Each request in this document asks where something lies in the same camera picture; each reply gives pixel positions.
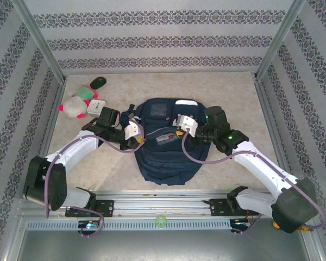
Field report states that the yellow black screwdriver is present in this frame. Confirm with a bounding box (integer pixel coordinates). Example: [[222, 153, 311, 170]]
[[273, 220, 315, 233]]

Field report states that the white square alarm clock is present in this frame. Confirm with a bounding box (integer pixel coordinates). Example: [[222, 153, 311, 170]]
[[86, 99, 106, 117]]

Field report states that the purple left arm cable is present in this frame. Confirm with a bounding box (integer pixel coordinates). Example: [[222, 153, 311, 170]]
[[44, 118, 145, 220]]

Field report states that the controller board green light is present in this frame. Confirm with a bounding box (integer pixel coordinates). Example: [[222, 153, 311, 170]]
[[230, 219, 250, 229], [78, 220, 100, 231]]

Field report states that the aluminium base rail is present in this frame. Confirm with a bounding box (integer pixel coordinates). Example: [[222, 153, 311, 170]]
[[16, 190, 278, 218]]

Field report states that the aluminium frame post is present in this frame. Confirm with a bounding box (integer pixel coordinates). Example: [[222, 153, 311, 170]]
[[252, 0, 308, 82], [12, 0, 68, 85]]

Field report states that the grey slotted cable duct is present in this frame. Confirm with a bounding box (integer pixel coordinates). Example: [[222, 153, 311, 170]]
[[26, 219, 234, 232]]

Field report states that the white pink plush toy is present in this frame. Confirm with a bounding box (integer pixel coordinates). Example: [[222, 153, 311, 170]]
[[58, 96, 89, 120]]

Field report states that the navy blue backpack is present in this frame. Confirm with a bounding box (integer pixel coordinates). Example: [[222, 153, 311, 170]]
[[119, 97, 211, 186]]

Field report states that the grey pencil case red mark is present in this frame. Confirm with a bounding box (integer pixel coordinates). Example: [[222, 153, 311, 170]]
[[155, 132, 179, 144]]

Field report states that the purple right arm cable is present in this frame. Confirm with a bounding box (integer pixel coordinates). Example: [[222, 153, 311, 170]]
[[181, 129, 326, 232]]

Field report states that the green pink plush toy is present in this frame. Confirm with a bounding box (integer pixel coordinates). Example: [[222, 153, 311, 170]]
[[72, 85, 100, 101]]

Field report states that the black computer mouse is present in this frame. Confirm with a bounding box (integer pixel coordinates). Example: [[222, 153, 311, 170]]
[[89, 77, 108, 89]]

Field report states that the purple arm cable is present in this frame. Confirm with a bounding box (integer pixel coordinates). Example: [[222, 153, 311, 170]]
[[181, 129, 326, 232], [44, 118, 145, 220]]

